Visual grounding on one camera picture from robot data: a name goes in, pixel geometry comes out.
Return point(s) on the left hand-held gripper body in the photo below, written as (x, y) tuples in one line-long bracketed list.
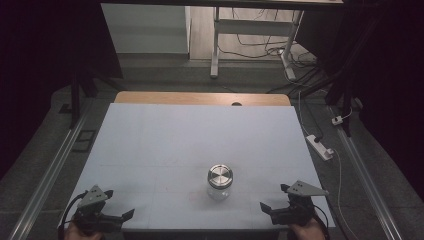
[(90, 201)]

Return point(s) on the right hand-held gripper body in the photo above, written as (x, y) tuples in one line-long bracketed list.
[(296, 206)]

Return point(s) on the clear glass jar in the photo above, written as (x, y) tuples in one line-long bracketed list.
[(218, 193)]

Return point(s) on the person's right hand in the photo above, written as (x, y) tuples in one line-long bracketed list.
[(306, 231)]

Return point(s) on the person's left hand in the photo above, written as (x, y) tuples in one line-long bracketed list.
[(81, 234)]

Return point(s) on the white power strip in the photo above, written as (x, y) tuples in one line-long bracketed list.
[(319, 146)]

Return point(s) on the small white adapter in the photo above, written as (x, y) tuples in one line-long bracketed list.
[(337, 120)]

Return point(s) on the black metal stand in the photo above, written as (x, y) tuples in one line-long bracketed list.
[(75, 100), (346, 100)]

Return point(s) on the dark curtain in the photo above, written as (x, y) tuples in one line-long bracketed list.
[(40, 66), (393, 83)]

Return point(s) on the aluminium floor rail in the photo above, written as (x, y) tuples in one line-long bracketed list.
[(370, 186), (50, 173)]

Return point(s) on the black rectangular floor frame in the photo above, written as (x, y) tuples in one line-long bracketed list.
[(84, 140)]

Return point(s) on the white desk frame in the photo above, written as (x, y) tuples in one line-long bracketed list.
[(253, 27)]

